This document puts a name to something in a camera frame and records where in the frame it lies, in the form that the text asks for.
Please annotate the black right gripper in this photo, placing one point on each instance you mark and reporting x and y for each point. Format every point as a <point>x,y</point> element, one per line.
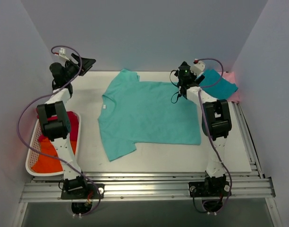
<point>199,79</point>

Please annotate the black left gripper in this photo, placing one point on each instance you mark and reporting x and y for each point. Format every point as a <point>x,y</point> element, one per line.
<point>80,65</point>

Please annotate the mint green t shirt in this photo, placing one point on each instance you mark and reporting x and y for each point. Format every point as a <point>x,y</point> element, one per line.
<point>135,111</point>

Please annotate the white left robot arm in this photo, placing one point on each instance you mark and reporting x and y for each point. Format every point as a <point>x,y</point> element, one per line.
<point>54,120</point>

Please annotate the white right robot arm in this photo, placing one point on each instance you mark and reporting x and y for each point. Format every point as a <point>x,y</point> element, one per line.
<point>216,120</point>

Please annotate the folded teal t shirt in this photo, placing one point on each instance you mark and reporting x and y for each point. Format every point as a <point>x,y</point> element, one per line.
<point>211,83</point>

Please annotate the folded pink t shirt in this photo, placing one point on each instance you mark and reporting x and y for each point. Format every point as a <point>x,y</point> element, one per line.
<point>229,88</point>

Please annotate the crimson red t shirt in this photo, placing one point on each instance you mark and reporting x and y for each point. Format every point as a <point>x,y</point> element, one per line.
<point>74,122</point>

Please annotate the white plastic laundry basket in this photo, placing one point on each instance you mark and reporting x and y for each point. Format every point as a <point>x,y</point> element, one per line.
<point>32,156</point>

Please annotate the orange t shirt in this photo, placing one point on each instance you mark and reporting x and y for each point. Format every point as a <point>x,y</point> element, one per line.
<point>44,164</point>

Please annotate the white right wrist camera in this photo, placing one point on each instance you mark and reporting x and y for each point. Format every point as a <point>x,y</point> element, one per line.
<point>198,67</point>

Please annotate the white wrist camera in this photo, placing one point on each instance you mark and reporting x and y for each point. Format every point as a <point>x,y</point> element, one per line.
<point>198,67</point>
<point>62,54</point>

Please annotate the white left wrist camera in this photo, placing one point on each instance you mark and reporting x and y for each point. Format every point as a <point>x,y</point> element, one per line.
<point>62,54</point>

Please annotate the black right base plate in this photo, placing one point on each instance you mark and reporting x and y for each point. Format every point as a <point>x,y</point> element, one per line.
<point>203,189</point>

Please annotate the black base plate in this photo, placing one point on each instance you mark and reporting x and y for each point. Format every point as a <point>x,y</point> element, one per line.
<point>81,193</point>
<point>203,189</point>

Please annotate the aluminium rail frame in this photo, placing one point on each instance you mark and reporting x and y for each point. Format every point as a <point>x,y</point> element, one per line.
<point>150,186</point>

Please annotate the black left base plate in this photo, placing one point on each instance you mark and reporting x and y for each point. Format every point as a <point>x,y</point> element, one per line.
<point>81,193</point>

